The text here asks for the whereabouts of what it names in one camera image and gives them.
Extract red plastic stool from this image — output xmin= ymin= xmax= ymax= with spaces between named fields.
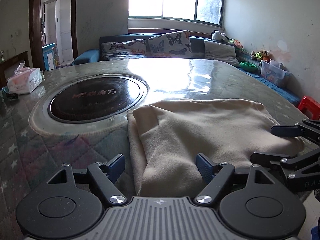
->
xmin=298 ymin=96 xmax=320 ymax=120

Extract beige cloth garment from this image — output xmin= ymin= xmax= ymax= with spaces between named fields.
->
xmin=127 ymin=99 xmax=305 ymax=198

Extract blue white cabinet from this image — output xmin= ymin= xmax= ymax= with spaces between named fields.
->
xmin=42 ymin=43 xmax=56 ymax=70

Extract black round induction cooktop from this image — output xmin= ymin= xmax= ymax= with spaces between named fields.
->
xmin=47 ymin=74 xmax=149 ymax=124

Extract colourful plush toys pile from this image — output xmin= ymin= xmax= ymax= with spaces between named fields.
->
xmin=251 ymin=50 xmax=270 ymax=62

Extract butterfly pillow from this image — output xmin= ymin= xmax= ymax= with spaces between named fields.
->
xmin=148 ymin=30 xmax=193 ymax=59
xmin=100 ymin=39 xmax=147 ymax=61

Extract tissue box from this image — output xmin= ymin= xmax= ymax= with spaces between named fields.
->
xmin=7 ymin=61 xmax=44 ymax=95

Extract green bowl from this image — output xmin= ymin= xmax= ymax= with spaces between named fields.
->
xmin=240 ymin=61 xmax=258 ymax=72

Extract blue corner sofa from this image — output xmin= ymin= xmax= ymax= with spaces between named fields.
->
xmin=73 ymin=30 xmax=300 ymax=106

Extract window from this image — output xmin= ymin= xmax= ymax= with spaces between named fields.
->
xmin=129 ymin=0 xmax=223 ymax=25

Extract clear plastic storage box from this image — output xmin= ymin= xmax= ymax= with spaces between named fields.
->
xmin=260 ymin=61 xmax=291 ymax=88

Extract brown door frame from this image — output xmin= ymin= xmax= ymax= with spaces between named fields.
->
xmin=28 ymin=0 xmax=79 ymax=70

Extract butterfly pillow right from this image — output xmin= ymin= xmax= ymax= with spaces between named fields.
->
xmin=148 ymin=30 xmax=193 ymax=59

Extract panda plush toy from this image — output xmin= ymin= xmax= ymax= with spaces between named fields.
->
xmin=211 ymin=30 xmax=229 ymax=42

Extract grey cushion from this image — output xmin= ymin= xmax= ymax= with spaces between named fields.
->
xmin=204 ymin=40 xmax=240 ymax=68

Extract butterfly pillow left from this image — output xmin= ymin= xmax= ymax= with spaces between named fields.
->
xmin=100 ymin=39 xmax=147 ymax=61

